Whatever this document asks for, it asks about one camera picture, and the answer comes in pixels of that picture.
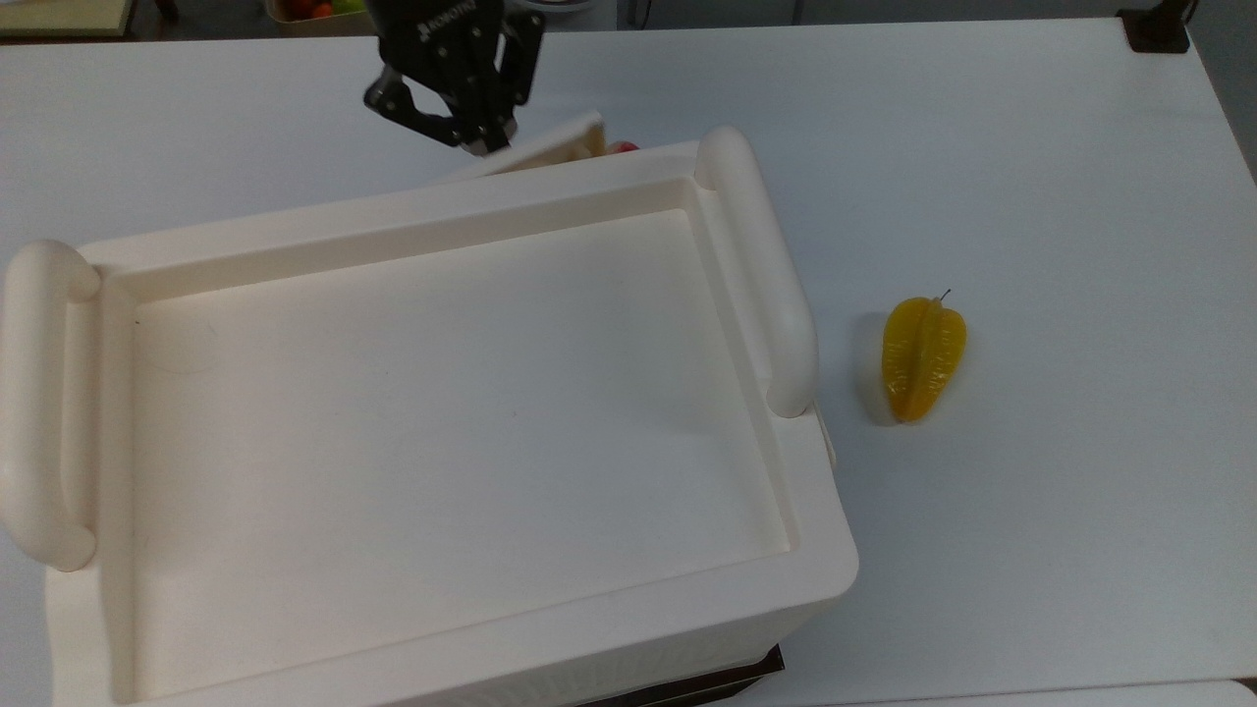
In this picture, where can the light wooden tray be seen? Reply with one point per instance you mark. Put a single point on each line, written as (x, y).
(64, 15)

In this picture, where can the basket of toy fruit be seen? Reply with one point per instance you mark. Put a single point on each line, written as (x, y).
(314, 10)

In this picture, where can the cream plastic cabinet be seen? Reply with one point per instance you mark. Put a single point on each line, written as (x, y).
(442, 412)

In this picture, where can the red toy strawberry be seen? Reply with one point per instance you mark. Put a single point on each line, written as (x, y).
(622, 148)

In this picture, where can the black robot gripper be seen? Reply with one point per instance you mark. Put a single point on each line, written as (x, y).
(442, 44)

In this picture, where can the yellow toy starfruit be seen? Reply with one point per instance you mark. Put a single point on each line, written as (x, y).
(921, 358)

